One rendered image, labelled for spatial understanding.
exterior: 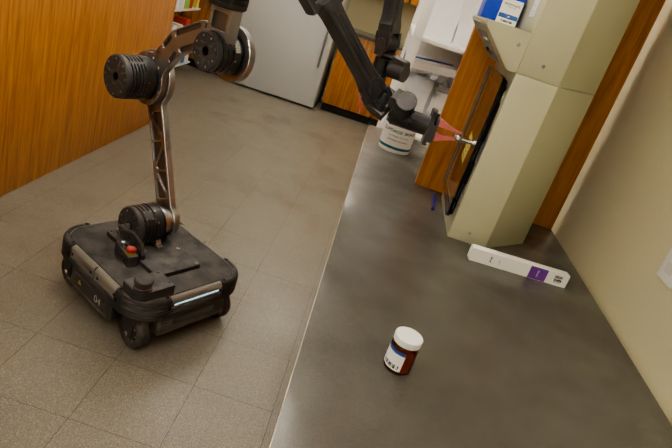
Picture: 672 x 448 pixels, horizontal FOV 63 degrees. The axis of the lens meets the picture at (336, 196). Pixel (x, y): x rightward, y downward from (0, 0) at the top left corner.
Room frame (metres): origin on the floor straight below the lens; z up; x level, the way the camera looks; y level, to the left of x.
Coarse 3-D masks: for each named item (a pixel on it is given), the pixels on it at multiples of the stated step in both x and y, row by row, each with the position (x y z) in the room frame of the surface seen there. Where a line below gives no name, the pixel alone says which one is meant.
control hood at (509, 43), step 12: (480, 24) 1.58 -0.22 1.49; (492, 24) 1.43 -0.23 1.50; (504, 24) 1.43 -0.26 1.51; (480, 36) 1.73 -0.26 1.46; (492, 36) 1.43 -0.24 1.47; (504, 36) 1.43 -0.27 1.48; (516, 36) 1.42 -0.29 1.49; (528, 36) 1.42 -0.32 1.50; (504, 48) 1.43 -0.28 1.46; (516, 48) 1.42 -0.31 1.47; (504, 60) 1.43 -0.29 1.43; (516, 60) 1.42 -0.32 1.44
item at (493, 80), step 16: (496, 80) 1.52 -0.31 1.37; (480, 96) 1.69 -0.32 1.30; (496, 96) 1.43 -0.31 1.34; (480, 112) 1.57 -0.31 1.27; (480, 128) 1.46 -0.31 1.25; (464, 144) 1.62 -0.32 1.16; (464, 160) 1.51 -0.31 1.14; (448, 176) 1.68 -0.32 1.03; (464, 176) 1.43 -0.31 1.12; (448, 192) 1.55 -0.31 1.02; (448, 208) 1.44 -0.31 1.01
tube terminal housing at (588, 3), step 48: (528, 0) 1.64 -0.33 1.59; (576, 0) 1.42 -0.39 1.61; (624, 0) 1.51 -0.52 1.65; (528, 48) 1.42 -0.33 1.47; (576, 48) 1.42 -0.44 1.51; (528, 96) 1.42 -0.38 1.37; (576, 96) 1.50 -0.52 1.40; (528, 144) 1.42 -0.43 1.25; (480, 192) 1.42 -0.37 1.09; (528, 192) 1.49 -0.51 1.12; (480, 240) 1.42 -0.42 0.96
